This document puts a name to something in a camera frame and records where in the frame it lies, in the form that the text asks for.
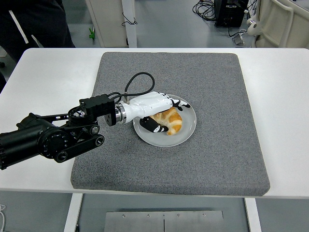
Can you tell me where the grey round plate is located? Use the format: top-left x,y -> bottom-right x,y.
133,93 -> 197,147

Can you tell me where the white table leg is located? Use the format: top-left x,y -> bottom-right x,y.
63,193 -> 84,232
244,198 -> 263,232

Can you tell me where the grey metal plate with screws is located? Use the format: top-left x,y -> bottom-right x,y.
104,210 -> 225,232

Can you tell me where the grey speckled mat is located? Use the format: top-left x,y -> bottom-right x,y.
70,51 -> 270,197

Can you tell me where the thin black cable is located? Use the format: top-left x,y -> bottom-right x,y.
121,12 -> 138,27

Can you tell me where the black computer case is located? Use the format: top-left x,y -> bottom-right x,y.
214,0 -> 249,28

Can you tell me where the small grey adapter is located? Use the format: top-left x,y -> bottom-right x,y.
232,35 -> 246,46

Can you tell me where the thin white cable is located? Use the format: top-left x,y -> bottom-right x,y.
0,204 -> 7,232

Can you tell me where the golden croissant bread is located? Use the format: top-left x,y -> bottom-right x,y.
148,107 -> 183,136

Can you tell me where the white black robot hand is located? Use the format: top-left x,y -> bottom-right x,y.
123,91 -> 191,134

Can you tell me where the cream plastic furniture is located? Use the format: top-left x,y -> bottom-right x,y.
246,0 -> 309,48

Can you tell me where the black cable bundle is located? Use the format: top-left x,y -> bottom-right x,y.
192,0 -> 217,22

